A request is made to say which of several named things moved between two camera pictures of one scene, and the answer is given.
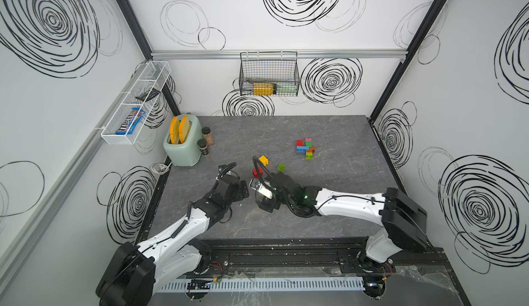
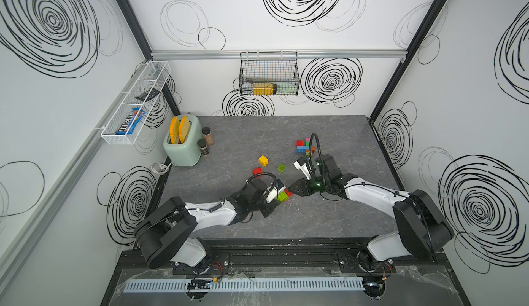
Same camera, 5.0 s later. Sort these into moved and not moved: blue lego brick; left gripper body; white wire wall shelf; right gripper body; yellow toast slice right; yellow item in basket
Moved: right gripper body; left gripper body
Not moved: blue lego brick; yellow toast slice right; yellow item in basket; white wire wall shelf
